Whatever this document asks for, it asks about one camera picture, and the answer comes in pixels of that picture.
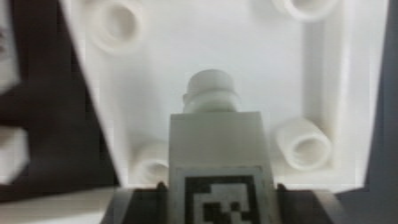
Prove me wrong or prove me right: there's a white square table top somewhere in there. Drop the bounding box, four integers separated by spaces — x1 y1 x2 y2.
59 0 390 192

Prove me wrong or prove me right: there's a white leg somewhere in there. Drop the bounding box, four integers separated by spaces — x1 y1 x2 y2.
167 70 281 224

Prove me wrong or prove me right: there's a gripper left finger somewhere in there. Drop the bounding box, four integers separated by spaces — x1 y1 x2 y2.
121 182 169 224

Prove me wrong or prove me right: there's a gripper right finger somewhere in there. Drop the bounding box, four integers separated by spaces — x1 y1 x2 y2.
278 184 350 224

